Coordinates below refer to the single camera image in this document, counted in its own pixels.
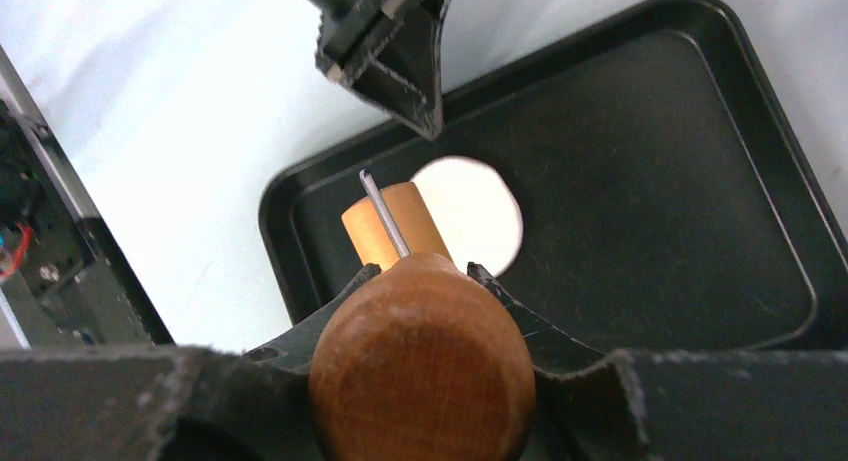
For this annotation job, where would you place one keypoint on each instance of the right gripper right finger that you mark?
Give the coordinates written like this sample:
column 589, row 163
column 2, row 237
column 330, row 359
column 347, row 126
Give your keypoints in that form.
column 634, row 404

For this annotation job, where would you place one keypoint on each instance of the black baking tray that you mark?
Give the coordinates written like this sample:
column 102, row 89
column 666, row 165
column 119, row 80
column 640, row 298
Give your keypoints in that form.
column 665, row 199

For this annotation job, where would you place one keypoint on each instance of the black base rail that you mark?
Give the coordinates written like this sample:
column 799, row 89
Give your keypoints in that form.
column 64, row 279

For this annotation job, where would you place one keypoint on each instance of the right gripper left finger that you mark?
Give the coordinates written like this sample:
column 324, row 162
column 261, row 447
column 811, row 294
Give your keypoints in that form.
column 165, row 403

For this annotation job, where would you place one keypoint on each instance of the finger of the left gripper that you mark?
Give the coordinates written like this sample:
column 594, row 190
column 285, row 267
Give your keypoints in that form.
column 397, row 66
column 346, row 22

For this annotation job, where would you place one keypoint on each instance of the white dough ball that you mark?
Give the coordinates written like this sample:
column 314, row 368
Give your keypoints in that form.
column 476, row 214

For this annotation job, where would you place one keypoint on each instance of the wooden dough roller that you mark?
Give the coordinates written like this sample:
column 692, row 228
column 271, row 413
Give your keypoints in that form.
column 421, row 362

